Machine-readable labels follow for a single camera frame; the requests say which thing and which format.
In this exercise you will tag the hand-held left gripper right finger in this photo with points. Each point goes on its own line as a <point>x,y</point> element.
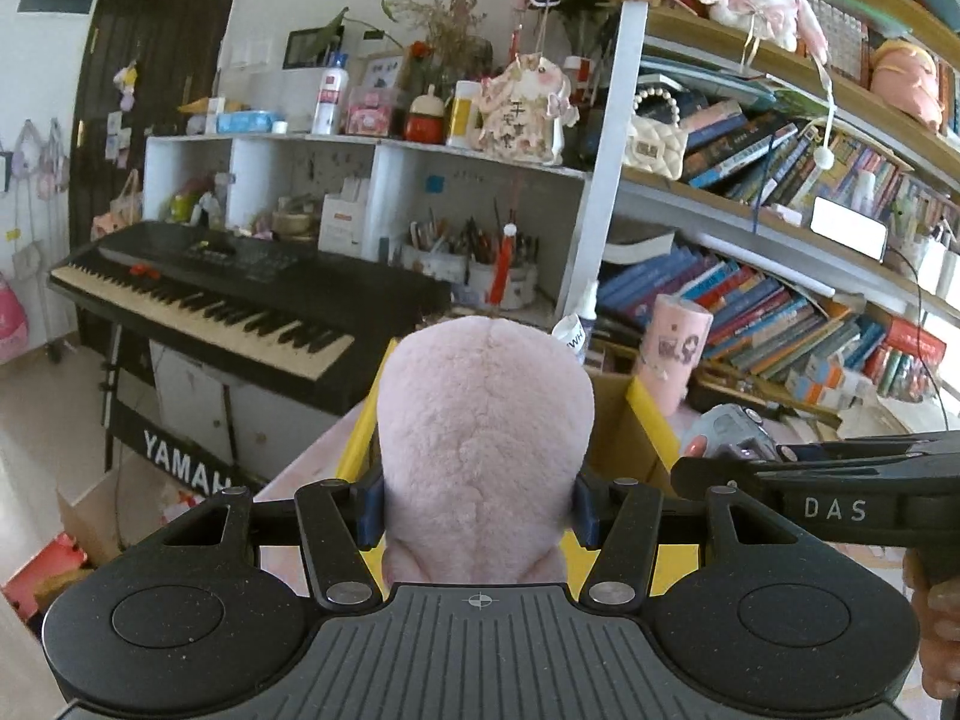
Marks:
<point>587,517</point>

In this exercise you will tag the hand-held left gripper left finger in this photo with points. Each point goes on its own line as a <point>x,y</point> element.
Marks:
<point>367,517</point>

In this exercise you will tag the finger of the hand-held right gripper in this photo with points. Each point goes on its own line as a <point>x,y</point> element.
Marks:
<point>862,450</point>
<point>720,476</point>

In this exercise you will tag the yellow cardboard box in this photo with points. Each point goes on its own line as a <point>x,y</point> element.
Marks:
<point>645,412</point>

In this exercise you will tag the pink plush toy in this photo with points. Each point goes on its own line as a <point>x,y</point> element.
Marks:
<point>480,435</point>

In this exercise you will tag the person's right hand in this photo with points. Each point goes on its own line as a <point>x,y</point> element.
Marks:
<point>937,615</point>

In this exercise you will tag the white orange carton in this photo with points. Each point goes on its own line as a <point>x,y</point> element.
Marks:
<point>821,382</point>

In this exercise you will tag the red carton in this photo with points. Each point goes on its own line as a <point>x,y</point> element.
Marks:
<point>915,337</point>

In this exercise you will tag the pink cylinder tin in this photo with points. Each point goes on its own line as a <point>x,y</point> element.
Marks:
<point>671,345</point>

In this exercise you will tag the small wooden box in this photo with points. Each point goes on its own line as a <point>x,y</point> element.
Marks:
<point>615,360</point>

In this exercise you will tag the row of leaning books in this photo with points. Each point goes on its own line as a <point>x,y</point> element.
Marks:
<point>750,315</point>

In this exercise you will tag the white spray bottle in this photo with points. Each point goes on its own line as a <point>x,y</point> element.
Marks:
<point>576,330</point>

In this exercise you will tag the black keyboard stand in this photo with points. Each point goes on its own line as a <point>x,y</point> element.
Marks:
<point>180,457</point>

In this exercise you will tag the phone with lit screen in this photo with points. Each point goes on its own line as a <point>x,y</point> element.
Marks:
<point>847,229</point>

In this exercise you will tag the white pen holder with brushes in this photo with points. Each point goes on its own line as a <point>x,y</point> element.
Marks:
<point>450,266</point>

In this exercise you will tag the black electronic keyboard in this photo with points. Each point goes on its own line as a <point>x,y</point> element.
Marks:
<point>225,292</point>

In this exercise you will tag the red tassel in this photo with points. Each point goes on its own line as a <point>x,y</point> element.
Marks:
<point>504,262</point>

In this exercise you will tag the brown cardboard box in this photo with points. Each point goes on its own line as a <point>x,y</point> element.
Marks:
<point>97,510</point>

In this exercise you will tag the white box red label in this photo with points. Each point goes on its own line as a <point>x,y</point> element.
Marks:
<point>343,225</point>

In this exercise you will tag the row of shelved books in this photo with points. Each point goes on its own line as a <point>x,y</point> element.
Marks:
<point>787,157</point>

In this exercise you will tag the red foam piece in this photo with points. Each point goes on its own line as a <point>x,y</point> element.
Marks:
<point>41,570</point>

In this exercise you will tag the white bookshelf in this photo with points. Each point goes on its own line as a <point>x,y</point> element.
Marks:
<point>607,165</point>

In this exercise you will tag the white quilted purse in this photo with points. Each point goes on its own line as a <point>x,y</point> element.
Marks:
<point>656,142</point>

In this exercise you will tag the pink pig plush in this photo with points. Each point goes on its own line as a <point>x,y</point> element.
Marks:
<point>911,82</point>

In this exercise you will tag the pink case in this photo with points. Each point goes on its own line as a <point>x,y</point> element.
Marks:
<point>371,116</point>

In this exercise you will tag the red round doll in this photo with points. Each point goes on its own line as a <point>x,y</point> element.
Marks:
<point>423,120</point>

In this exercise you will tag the pink backpack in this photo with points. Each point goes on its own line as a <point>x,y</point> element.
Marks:
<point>11,322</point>

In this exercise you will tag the pink plush plaque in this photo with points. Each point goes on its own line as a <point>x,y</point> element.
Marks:
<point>525,112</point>

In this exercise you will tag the yellow white bottle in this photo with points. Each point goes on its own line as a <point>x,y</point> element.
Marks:
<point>463,116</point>

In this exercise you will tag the blue tissue pack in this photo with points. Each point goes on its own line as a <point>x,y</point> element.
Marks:
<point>244,122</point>

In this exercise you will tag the white bottle red label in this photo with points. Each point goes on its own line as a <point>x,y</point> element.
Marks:
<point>330,97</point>

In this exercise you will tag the hanging bags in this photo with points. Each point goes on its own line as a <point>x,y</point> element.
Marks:
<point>41,161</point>

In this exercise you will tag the dried flower bouquet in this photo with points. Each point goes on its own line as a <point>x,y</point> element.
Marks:
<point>450,22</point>

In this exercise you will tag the dark door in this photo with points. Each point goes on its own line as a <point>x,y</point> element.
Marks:
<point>165,52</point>

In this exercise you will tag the black picture frame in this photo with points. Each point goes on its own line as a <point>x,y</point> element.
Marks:
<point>311,49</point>

